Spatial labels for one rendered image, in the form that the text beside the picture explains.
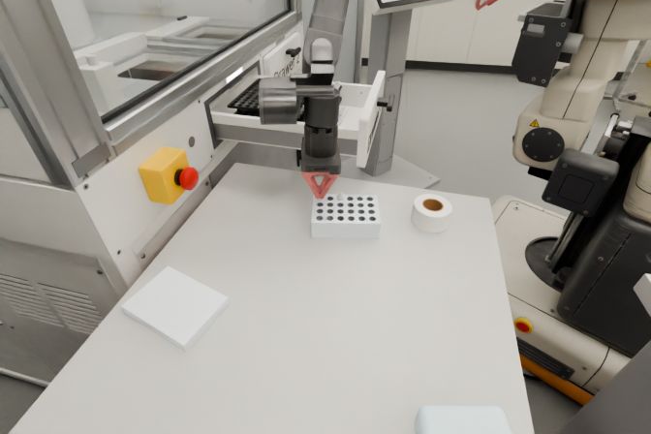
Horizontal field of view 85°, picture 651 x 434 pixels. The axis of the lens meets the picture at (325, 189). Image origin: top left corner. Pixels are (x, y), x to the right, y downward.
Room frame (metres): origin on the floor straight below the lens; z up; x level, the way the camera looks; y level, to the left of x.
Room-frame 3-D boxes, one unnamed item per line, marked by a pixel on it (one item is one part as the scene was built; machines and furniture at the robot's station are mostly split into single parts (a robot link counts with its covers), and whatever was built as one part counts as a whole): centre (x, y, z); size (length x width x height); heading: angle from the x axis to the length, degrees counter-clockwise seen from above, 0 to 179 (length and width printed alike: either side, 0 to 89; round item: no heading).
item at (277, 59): (1.13, 0.13, 0.87); 0.29 x 0.02 x 0.11; 166
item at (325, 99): (0.54, 0.01, 0.99); 0.07 x 0.06 x 0.07; 95
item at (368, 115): (0.75, -0.11, 0.87); 0.29 x 0.02 x 0.11; 166
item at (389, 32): (1.74, -0.34, 0.51); 0.50 x 0.45 x 1.02; 39
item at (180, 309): (0.32, 0.22, 0.77); 0.13 x 0.09 x 0.02; 61
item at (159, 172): (0.50, 0.27, 0.88); 0.07 x 0.05 x 0.07; 166
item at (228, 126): (0.80, 0.10, 0.86); 0.40 x 0.26 x 0.06; 76
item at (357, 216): (0.51, -0.04, 0.78); 0.12 x 0.08 x 0.04; 89
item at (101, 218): (0.98, 0.66, 0.87); 1.02 x 0.95 x 0.14; 166
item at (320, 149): (0.54, 0.01, 0.92); 0.10 x 0.07 x 0.07; 3
